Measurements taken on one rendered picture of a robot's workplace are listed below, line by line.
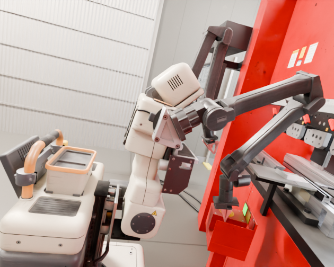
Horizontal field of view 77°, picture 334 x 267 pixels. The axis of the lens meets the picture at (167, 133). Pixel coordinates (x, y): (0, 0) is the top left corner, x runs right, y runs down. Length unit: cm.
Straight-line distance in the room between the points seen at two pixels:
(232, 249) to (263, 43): 154
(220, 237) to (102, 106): 311
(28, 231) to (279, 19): 204
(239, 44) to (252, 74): 33
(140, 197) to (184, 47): 324
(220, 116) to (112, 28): 324
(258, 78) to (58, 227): 173
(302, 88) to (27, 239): 100
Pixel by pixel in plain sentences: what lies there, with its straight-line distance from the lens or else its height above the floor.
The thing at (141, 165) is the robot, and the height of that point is 96.
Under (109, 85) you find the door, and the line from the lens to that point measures 370.
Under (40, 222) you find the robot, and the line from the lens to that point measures 80.
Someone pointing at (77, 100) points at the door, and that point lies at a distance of 381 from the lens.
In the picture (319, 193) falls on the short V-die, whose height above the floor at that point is 99.
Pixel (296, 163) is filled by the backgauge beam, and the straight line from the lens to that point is 185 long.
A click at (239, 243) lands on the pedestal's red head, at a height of 73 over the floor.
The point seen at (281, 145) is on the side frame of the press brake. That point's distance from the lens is 210.
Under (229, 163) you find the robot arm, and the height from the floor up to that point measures 106.
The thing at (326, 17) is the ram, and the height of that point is 185.
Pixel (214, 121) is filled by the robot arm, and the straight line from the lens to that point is 67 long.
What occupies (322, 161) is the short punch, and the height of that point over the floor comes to 112.
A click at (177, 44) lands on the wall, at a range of 385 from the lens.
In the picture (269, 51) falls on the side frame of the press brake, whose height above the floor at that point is 175.
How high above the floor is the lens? 129
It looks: 12 degrees down
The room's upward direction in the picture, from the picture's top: 13 degrees clockwise
